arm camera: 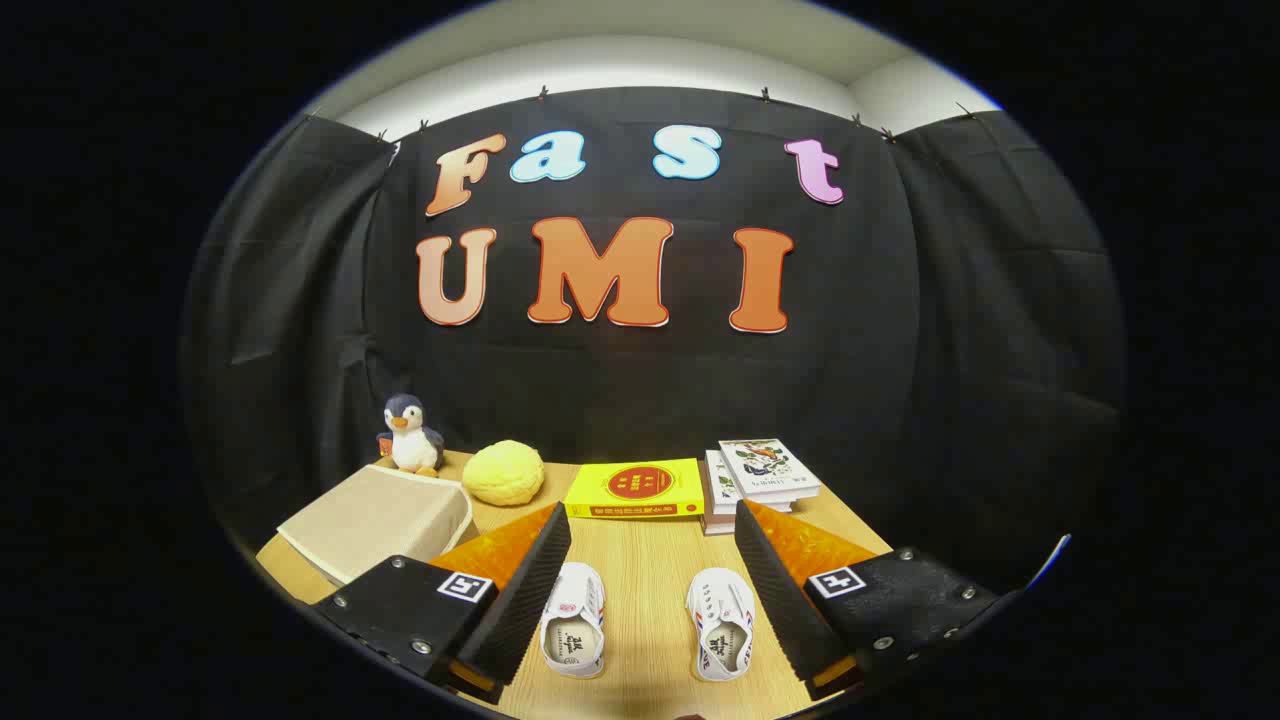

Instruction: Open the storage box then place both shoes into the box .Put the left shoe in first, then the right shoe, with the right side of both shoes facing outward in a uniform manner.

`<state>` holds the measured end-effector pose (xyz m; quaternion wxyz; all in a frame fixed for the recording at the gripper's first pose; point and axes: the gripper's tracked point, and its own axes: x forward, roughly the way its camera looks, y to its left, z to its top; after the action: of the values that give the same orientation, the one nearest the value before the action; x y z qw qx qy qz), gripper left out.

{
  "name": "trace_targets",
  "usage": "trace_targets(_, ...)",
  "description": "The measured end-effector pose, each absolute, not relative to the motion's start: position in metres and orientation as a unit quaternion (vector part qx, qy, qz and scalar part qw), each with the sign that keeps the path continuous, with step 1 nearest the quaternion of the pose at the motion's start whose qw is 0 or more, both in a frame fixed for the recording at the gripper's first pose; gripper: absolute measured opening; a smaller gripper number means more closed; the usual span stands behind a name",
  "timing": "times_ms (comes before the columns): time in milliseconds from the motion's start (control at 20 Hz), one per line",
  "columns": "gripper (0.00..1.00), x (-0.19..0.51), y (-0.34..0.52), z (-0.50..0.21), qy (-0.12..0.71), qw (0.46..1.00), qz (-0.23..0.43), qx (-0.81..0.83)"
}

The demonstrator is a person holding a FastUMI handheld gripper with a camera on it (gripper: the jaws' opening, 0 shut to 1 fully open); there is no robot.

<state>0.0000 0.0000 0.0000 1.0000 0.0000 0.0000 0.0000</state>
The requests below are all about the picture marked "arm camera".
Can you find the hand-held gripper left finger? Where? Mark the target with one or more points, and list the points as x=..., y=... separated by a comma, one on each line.
x=530, y=590

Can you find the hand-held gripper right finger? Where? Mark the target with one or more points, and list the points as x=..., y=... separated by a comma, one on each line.
x=775, y=590

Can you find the white canvas shoe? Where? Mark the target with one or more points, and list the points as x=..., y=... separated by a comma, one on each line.
x=720, y=625
x=573, y=620

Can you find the beige fabric storage box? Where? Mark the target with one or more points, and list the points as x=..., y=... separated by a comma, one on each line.
x=370, y=520

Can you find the yellow round soft bun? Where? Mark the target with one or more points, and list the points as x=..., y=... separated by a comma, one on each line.
x=503, y=473

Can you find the yellow book red circle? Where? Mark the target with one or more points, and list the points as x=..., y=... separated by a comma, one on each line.
x=635, y=487

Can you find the penguin plush toy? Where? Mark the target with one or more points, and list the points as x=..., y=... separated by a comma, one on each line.
x=410, y=445

